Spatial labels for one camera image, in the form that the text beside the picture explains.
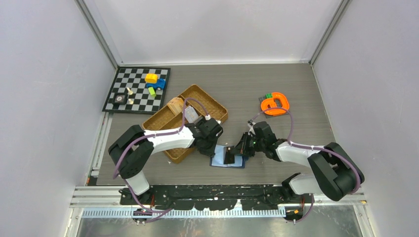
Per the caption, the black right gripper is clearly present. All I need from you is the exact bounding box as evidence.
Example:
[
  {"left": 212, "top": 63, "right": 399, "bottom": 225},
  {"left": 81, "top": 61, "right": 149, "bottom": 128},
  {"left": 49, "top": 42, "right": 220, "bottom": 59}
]
[{"left": 231, "top": 132, "right": 265, "bottom": 158}]

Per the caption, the blue leather card holder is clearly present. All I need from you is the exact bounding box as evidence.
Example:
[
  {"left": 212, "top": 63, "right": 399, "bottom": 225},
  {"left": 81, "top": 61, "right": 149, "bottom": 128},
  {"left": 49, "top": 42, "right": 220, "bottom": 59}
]
[{"left": 209, "top": 145, "right": 249, "bottom": 168}]

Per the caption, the black VIP credit card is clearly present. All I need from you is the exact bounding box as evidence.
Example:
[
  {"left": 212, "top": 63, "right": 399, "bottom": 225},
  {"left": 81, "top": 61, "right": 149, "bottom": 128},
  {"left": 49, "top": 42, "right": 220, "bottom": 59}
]
[{"left": 223, "top": 146, "right": 235, "bottom": 165}]

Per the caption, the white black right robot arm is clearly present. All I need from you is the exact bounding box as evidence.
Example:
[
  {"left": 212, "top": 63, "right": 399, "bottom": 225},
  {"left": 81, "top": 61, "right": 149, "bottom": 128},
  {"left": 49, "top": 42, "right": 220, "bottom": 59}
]
[{"left": 230, "top": 121, "right": 365, "bottom": 203}]

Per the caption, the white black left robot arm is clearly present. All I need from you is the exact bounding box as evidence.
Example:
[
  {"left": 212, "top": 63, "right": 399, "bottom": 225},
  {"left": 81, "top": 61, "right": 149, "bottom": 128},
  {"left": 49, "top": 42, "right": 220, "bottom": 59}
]
[{"left": 108, "top": 118, "right": 223, "bottom": 204}]

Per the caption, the silver credit card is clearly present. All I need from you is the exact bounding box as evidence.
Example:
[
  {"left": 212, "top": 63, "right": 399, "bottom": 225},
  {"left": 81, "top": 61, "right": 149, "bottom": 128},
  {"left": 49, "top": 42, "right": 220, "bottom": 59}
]
[{"left": 183, "top": 106, "right": 200, "bottom": 123}]

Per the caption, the woven divided basket tray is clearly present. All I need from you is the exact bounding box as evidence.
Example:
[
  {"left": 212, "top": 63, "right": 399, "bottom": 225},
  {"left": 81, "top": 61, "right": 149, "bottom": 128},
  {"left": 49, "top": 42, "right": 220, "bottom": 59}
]
[{"left": 142, "top": 84, "right": 228, "bottom": 164}]

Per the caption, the blue toy car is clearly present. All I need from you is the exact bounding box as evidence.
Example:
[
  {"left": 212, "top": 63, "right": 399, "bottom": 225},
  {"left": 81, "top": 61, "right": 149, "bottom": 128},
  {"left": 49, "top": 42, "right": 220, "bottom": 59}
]
[{"left": 145, "top": 79, "right": 166, "bottom": 90}]

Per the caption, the green toy block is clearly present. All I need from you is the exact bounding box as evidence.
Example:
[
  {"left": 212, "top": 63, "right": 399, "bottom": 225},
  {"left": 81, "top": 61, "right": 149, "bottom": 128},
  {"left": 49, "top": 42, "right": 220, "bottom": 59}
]
[{"left": 148, "top": 87, "right": 157, "bottom": 98}]

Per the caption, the black white checkerboard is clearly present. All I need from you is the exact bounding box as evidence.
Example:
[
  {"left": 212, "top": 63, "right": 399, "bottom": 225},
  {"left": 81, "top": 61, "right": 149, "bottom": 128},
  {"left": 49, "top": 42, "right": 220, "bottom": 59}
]
[{"left": 102, "top": 67, "right": 171, "bottom": 115}]

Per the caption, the yellow toy block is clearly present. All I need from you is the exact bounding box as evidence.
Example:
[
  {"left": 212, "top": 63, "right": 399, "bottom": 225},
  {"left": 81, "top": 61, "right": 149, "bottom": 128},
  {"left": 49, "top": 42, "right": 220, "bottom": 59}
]
[{"left": 145, "top": 73, "right": 159, "bottom": 84}]

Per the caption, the black square chess piece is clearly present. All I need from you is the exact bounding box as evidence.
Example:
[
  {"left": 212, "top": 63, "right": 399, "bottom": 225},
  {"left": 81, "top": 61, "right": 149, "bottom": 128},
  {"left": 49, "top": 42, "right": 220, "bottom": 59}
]
[{"left": 112, "top": 93, "right": 128, "bottom": 105}]

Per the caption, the grey base plate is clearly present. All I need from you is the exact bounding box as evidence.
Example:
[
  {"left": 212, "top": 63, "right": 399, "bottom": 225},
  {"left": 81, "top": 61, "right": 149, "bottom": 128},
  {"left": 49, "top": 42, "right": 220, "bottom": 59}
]
[{"left": 258, "top": 95, "right": 292, "bottom": 119}]

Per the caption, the black mounting rail base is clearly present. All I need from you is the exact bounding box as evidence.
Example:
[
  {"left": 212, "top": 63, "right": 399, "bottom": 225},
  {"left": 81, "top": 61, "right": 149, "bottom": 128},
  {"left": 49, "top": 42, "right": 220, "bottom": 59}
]
[{"left": 119, "top": 184, "right": 312, "bottom": 211}]

